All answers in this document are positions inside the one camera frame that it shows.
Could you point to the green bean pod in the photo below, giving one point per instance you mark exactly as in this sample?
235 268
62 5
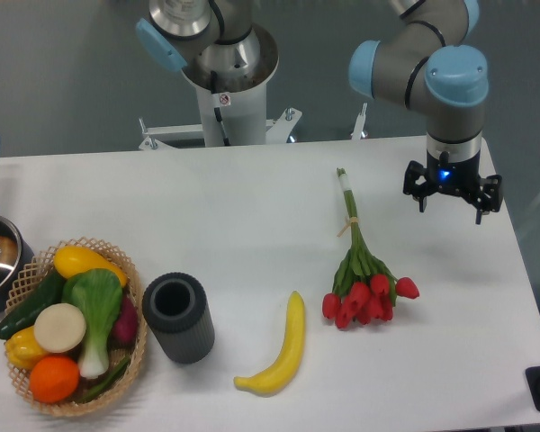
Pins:
106 383

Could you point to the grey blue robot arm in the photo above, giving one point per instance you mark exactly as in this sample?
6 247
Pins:
427 69

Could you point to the green bok choy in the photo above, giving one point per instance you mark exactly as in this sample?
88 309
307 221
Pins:
97 293

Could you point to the dark grey ribbed vase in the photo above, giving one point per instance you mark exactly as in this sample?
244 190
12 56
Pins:
176 308

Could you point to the red tulip bouquet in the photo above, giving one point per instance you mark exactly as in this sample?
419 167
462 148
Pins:
364 288

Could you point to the dark green cucumber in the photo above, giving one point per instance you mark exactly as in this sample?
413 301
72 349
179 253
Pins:
47 293

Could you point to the woven wicker basket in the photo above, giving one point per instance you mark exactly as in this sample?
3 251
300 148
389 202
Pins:
128 356

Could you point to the purple sweet potato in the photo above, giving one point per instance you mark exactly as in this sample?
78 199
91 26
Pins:
125 328

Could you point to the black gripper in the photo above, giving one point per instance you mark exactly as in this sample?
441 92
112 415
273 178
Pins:
453 169

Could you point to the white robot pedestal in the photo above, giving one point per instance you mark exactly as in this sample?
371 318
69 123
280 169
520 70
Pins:
230 84

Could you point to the cream round white radish slice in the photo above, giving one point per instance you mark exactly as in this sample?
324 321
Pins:
59 328

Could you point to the orange fruit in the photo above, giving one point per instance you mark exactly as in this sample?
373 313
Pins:
54 378

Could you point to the yellow banana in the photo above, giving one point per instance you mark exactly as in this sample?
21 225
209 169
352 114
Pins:
281 372

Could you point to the yellow bell pepper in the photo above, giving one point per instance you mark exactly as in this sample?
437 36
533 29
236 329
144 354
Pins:
22 349

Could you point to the yellow squash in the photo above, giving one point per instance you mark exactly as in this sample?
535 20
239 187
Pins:
74 260

